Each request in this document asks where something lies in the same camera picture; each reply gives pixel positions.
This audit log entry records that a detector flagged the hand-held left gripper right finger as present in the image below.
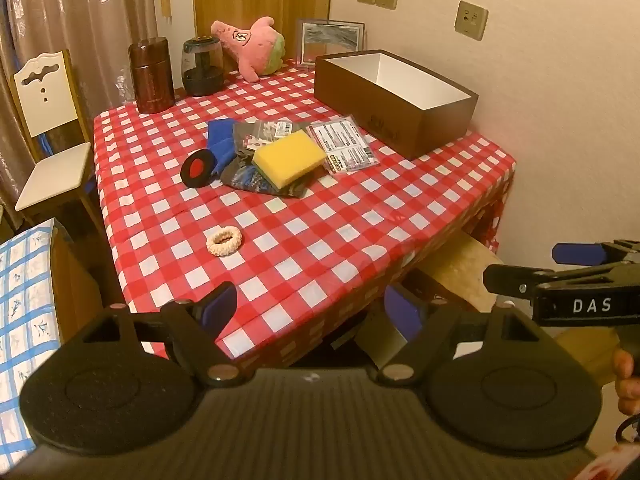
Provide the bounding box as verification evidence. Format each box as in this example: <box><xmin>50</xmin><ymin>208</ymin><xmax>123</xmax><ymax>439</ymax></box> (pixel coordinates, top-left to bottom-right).
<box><xmin>372</xmin><ymin>284</ymin><xmax>550</xmax><ymax>387</ymax></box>

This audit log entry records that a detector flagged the large beige wall socket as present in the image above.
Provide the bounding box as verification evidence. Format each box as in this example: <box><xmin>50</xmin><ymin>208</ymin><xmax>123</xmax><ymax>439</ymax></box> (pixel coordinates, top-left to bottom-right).
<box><xmin>454</xmin><ymin>0</ymin><xmax>490</xmax><ymax>42</ymax></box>

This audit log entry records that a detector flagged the brown wooden cabinet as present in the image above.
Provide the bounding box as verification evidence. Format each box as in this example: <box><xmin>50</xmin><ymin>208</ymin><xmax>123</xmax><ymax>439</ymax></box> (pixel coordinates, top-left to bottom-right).
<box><xmin>50</xmin><ymin>225</ymin><xmax>126</xmax><ymax>346</ymax></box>

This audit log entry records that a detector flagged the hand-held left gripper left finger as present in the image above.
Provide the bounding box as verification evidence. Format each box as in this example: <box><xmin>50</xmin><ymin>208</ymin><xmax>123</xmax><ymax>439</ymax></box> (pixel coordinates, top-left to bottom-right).
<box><xmin>75</xmin><ymin>282</ymin><xmax>242</xmax><ymax>387</ymax></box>

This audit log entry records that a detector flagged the dark glass jar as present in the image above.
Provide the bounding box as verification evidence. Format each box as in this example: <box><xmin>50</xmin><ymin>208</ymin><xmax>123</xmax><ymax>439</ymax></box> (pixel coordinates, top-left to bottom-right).
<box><xmin>181</xmin><ymin>36</ymin><xmax>224</xmax><ymax>97</ymax></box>

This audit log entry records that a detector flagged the yellow sponge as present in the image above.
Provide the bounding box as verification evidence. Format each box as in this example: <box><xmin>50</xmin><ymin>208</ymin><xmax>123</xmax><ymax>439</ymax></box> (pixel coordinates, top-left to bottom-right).
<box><xmin>251</xmin><ymin>129</ymin><xmax>327</xmax><ymax>187</ymax></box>

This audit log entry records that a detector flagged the black red round pad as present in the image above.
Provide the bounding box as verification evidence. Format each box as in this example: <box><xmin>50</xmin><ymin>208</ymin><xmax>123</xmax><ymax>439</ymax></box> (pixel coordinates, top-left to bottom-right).
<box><xmin>180</xmin><ymin>147</ymin><xmax>217</xmax><ymax>188</ymax></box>

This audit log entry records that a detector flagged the blue checkered cloth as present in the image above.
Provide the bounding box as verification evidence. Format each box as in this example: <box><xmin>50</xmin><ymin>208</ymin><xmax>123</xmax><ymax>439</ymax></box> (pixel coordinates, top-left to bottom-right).
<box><xmin>0</xmin><ymin>217</ymin><xmax>68</xmax><ymax>461</ymax></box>

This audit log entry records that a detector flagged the red white printed cloth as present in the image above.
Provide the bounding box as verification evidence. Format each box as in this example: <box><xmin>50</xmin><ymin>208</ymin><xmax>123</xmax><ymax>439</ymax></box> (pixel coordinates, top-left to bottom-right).
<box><xmin>590</xmin><ymin>442</ymin><xmax>640</xmax><ymax>480</ymax></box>

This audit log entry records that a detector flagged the grey picture frame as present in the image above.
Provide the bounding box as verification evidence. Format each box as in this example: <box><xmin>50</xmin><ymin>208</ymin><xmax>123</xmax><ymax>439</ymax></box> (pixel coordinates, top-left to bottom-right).
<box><xmin>296</xmin><ymin>19</ymin><xmax>366</xmax><ymax>67</ymax></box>

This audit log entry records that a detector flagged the person's right hand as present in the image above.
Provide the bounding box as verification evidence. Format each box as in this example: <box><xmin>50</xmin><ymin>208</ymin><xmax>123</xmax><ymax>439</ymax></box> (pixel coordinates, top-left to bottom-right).
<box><xmin>614</xmin><ymin>349</ymin><xmax>640</xmax><ymax>416</ymax></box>

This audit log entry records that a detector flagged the beige curtain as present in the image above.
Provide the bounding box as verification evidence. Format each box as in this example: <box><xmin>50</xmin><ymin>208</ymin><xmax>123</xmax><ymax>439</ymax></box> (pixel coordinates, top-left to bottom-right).
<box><xmin>0</xmin><ymin>0</ymin><xmax>158</xmax><ymax>226</ymax></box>

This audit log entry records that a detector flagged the beige hair scrunchie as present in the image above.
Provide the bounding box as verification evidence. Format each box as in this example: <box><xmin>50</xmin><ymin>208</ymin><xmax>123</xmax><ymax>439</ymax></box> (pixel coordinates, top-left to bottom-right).
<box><xmin>206</xmin><ymin>226</ymin><xmax>242</xmax><ymax>257</ymax></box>

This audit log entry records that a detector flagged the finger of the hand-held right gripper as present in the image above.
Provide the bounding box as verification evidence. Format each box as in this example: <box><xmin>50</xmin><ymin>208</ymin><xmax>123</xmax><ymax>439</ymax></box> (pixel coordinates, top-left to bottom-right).
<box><xmin>482</xmin><ymin>263</ymin><xmax>568</xmax><ymax>302</ymax></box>
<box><xmin>552</xmin><ymin>241</ymin><xmax>640</xmax><ymax>266</ymax></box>

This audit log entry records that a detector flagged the brown canister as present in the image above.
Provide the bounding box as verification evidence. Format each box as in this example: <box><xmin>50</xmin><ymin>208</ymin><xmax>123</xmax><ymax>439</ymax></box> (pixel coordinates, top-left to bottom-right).
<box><xmin>128</xmin><ymin>36</ymin><xmax>176</xmax><ymax>115</ymax></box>

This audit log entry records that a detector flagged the pink starfish plush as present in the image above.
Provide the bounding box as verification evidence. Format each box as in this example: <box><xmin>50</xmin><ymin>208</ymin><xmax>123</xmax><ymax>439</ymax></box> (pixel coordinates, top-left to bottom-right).
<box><xmin>210</xmin><ymin>16</ymin><xmax>287</xmax><ymax>82</ymax></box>

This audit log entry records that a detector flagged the dark printed cloth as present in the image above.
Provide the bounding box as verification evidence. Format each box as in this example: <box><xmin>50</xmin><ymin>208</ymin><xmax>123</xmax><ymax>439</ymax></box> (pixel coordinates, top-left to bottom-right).
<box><xmin>220</xmin><ymin>152</ymin><xmax>307</xmax><ymax>198</ymax></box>

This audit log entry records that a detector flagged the black cord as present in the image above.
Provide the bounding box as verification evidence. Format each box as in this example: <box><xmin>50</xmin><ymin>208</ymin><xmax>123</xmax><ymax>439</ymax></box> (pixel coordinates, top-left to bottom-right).
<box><xmin>616</xmin><ymin>416</ymin><xmax>640</xmax><ymax>445</ymax></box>

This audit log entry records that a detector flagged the printed label packet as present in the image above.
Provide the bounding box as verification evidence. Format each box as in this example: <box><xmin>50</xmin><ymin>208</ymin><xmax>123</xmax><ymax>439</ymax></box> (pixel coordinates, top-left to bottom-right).
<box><xmin>307</xmin><ymin>115</ymin><xmax>378</xmax><ymax>176</ymax></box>

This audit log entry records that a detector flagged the brown cardboard box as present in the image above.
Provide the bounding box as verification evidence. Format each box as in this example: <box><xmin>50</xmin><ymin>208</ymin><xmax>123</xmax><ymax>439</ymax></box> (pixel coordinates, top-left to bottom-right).
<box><xmin>314</xmin><ymin>49</ymin><xmax>480</xmax><ymax>161</ymax></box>

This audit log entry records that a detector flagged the white wooden chair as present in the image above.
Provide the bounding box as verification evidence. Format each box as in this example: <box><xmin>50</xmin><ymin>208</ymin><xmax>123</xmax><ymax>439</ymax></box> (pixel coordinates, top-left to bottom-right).
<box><xmin>11</xmin><ymin>50</ymin><xmax>101</xmax><ymax>216</ymax></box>

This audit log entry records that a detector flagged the red checkered tablecloth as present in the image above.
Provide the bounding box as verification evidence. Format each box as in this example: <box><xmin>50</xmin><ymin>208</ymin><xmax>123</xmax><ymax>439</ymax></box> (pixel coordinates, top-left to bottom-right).
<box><xmin>92</xmin><ymin>57</ymin><xmax>517</xmax><ymax>376</ymax></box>

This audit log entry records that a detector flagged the clear cotton swab packet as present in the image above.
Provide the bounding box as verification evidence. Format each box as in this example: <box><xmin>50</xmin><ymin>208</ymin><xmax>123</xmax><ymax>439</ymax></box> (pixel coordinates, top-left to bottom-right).
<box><xmin>232</xmin><ymin>119</ymin><xmax>306</xmax><ymax>153</ymax></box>

